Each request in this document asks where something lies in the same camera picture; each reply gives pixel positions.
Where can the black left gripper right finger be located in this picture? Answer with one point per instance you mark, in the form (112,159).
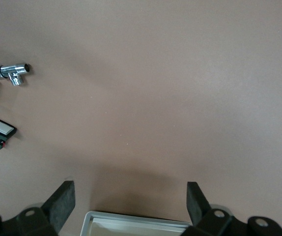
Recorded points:
(197,206)

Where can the chrome angle valve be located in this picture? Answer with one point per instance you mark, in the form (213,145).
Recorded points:
(14,73)

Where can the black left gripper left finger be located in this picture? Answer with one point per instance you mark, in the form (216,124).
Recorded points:
(60,204)

